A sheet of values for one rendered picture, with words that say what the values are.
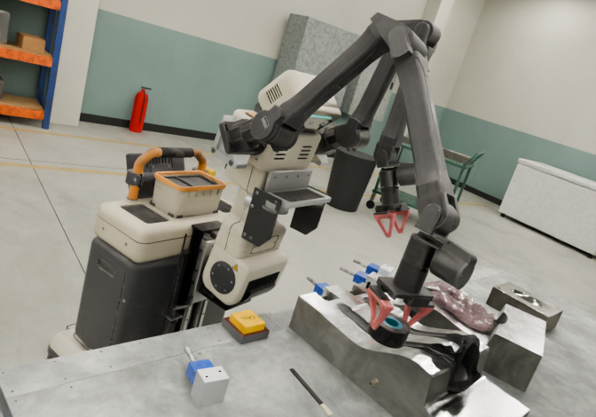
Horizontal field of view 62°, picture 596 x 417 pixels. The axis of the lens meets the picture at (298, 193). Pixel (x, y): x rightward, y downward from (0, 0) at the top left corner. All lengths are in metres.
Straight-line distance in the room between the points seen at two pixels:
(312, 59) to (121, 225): 5.63
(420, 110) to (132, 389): 0.75
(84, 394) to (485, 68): 9.34
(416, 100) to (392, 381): 0.57
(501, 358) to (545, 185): 6.66
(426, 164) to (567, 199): 6.92
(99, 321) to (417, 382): 1.12
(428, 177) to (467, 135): 8.79
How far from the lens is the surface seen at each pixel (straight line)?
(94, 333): 1.86
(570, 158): 8.84
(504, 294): 1.88
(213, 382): 0.95
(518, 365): 1.44
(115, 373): 1.01
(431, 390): 1.07
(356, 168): 5.27
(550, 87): 9.20
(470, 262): 0.94
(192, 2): 6.66
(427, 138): 1.01
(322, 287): 1.43
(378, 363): 1.11
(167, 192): 1.71
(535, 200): 8.06
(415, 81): 1.06
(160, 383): 1.01
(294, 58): 6.93
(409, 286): 0.99
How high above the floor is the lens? 1.43
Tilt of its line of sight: 15 degrees down
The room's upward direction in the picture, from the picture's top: 17 degrees clockwise
